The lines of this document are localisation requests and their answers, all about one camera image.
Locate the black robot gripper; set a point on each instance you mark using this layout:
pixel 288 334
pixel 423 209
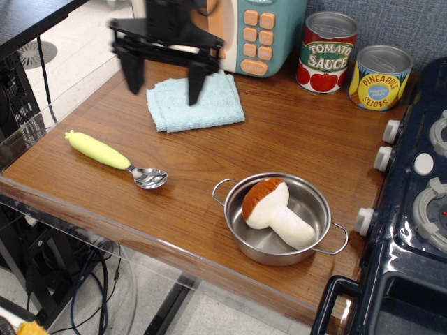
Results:
pixel 166 34

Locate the spoon with yellow-green handle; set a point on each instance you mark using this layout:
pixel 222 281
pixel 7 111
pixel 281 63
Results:
pixel 146 178

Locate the light blue folded towel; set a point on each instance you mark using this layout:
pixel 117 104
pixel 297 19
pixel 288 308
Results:
pixel 218 104

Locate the toy microwave oven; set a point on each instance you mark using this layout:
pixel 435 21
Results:
pixel 258 36

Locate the black desk on left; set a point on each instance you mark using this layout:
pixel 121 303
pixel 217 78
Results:
pixel 21 23

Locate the tomato sauce can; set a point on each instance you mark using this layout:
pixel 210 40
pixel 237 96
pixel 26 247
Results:
pixel 327 46

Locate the plush mushroom toy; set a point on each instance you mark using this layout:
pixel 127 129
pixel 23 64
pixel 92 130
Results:
pixel 266 206

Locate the stainless steel pot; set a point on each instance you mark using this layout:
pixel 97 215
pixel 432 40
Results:
pixel 265 246

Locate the pineapple slices can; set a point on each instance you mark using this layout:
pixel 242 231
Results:
pixel 379 77

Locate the black table leg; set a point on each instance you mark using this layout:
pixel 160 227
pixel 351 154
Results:
pixel 168 310

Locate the dark blue toy stove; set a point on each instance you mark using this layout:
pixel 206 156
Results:
pixel 402 287

